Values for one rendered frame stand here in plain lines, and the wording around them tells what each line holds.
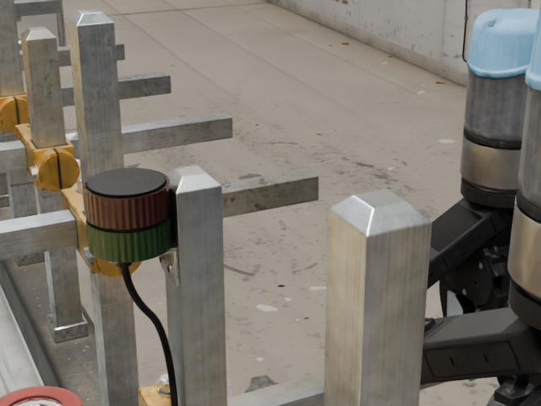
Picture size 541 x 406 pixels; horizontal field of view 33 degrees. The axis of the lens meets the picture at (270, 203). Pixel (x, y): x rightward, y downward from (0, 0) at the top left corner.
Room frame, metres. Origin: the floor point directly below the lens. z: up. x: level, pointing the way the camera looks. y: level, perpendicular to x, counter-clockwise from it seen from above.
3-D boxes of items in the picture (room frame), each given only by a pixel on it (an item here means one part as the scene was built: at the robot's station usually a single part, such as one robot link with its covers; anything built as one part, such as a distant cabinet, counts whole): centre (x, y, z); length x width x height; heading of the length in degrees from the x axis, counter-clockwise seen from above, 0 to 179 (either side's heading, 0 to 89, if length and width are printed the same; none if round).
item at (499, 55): (0.78, -0.22, 1.13); 0.09 x 0.08 x 0.11; 122
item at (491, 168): (0.78, -0.21, 1.05); 0.08 x 0.08 x 0.05
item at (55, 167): (1.08, 0.28, 0.95); 0.14 x 0.06 x 0.05; 26
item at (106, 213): (0.59, 0.10, 1.09); 0.06 x 0.06 x 0.02
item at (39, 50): (1.06, 0.27, 0.87); 0.04 x 0.04 x 0.48; 26
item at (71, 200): (0.85, 0.18, 0.95); 0.14 x 0.06 x 0.05; 26
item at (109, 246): (0.59, 0.10, 1.07); 0.06 x 0.06 x 0.02
